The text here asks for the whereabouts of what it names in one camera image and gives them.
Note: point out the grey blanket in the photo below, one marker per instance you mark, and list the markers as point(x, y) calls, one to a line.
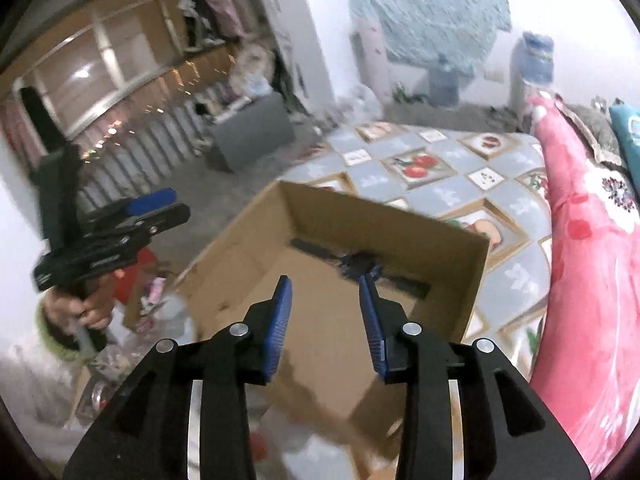
point(595, 125)

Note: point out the brown cardboard box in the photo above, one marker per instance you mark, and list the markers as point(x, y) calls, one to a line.
point(375, 230)

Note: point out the red cloth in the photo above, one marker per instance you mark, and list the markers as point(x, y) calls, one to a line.
point(137, 275)

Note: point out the white plastic bag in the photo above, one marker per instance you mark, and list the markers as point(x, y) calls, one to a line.
point(364, 104)

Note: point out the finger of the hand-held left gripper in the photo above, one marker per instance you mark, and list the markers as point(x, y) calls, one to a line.
point(150, 204)
point(165, 216)

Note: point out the black wristwatch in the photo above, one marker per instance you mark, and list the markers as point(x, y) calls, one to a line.
point(325, 251)

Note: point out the white floral bag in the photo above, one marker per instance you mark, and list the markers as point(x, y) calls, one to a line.
point(252, 67)

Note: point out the grey storage box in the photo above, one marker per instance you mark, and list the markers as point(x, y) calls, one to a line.
point(255, 130)

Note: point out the white ribbed panel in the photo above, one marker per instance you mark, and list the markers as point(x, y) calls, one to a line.
point(150, 145)

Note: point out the person's left forearm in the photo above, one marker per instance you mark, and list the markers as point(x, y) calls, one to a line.
point(40, 385)

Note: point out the hanging clothes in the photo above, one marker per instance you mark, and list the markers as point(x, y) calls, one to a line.
point(210, 15)

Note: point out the person's left hand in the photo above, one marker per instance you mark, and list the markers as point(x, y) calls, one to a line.
point(97, 310)

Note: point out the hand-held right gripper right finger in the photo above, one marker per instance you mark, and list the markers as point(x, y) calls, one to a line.
point(372, 330)

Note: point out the pink floral blanket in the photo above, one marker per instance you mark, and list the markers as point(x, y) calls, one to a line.
point(590, 285)

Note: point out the wooden wardrobe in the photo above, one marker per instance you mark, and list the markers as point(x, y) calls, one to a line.
point(100, 60)

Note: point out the fruit printed bedsheet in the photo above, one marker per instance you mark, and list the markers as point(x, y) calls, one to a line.
point(450, 195)

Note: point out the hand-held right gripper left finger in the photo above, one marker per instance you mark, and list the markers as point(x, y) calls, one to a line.
point(280, 330)

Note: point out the teal pillow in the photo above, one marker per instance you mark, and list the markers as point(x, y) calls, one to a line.
point(627, 125)

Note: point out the light blue hanging cloth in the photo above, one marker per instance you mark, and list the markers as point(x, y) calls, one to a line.
point(430, 5)

